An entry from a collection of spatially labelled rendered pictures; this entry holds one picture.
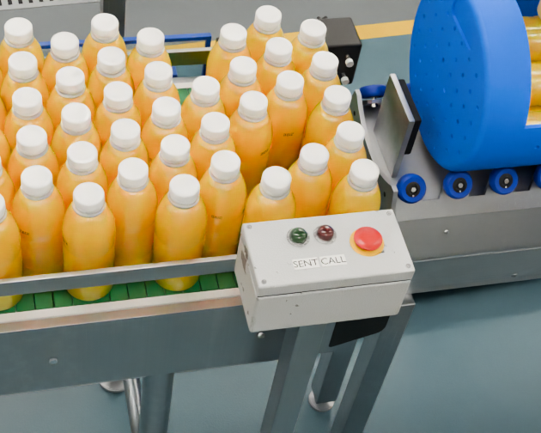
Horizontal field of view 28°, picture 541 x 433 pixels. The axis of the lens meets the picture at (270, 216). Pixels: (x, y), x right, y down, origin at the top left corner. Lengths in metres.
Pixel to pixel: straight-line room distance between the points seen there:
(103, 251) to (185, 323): 0.18
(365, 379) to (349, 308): 0.73
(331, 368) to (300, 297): 1.01
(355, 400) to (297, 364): 0.65
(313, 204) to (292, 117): 0.15
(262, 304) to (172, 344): 0.28
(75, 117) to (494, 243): 0.69
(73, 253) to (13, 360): 0.20
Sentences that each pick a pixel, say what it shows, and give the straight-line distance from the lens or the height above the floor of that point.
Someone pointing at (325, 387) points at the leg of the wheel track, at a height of 0.11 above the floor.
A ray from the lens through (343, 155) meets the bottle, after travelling 1.49.
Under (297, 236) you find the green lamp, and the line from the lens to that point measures 1.32.
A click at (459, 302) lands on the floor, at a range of 2.73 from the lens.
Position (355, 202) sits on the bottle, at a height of 1.05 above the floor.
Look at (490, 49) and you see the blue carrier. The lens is 1.48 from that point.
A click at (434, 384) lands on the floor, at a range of 2.58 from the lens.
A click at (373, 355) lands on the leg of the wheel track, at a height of 0.47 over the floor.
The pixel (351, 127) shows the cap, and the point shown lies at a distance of 1.49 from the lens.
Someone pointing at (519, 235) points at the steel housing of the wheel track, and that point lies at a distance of 1.75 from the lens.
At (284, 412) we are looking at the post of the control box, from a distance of 1.64.
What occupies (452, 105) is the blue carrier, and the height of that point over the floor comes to 1.08.
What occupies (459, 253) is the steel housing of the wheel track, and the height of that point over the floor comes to 0.84.
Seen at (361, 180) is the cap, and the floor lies 1.09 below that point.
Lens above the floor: 2.14
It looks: 50 degrees down
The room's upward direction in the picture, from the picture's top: 12 degrees clockwise
